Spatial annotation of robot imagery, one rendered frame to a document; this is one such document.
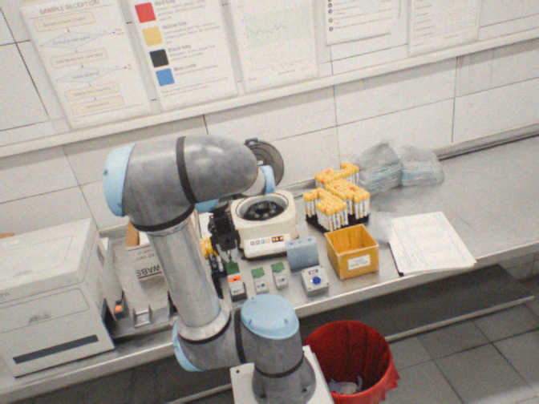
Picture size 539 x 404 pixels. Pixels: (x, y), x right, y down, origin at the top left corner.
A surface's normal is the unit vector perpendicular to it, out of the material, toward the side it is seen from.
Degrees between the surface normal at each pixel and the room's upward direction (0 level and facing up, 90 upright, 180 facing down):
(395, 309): 0
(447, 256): 0
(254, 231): 90
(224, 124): 90
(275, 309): 8
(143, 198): 93
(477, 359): 0
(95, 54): 93
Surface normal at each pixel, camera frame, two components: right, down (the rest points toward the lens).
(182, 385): -0.16, -0.85
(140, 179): -0.04, 0.14
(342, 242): 0.20, 0.47
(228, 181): 0.68, 0.44
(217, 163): 0.52, -0.06
